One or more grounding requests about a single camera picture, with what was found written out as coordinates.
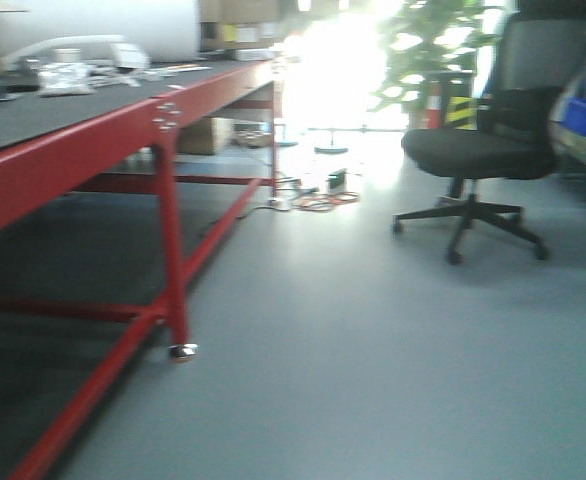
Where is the cardboard box under table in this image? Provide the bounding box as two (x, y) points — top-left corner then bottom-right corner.
(176, 117), (234, 155)

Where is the red metal work table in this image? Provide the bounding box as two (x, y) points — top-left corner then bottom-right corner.
(0, 61), (275, 479)

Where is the green potted plant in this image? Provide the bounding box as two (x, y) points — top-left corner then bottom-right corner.
(370, 0), (503, 128)

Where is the white plastic bags pile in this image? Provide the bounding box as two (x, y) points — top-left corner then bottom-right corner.
(38, 62), (94, 97)

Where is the black mesh office chair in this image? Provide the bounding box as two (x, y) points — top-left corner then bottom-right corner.
(391, 0), (586, 266)

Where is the orange coiled cable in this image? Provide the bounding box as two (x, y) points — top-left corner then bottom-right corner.
(292, 190), (362, 213)

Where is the yellow black striped post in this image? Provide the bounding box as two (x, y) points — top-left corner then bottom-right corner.
(444, 96), (476, 130)

